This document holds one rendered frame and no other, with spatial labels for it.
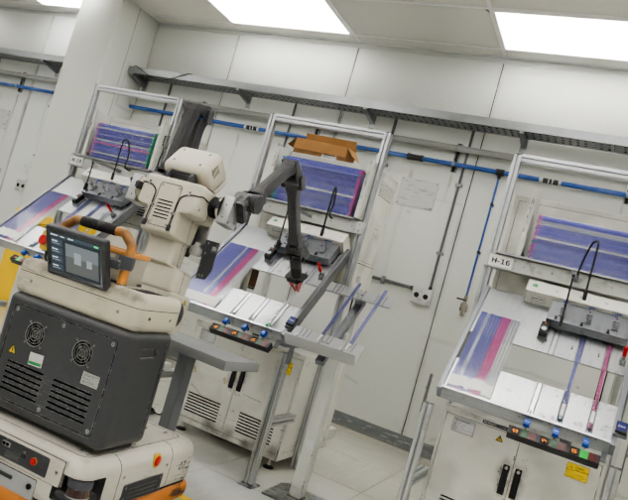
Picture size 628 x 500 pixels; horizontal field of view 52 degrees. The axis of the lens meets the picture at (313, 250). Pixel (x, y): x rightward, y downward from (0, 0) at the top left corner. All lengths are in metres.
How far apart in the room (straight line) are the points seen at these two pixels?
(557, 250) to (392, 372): 2.06
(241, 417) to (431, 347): 1.81
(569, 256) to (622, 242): 0.23
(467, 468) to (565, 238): 1.15
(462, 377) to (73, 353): 1.56
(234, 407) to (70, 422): 1.43
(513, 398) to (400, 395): 2.16
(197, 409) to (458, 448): 1.42
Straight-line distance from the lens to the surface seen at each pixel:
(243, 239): 3.70
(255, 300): 3.27
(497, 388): 2.84
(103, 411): 2.19
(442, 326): 4.81
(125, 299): 2.15
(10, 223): 4.42
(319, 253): 3.41
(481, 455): 3.12
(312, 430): 3.11
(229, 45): 6.20
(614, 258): 3.23
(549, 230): 3.25
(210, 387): 3.62
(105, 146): 4.53
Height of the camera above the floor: 1.01
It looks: 3 degrees up
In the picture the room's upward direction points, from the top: 16 degrees clockwise
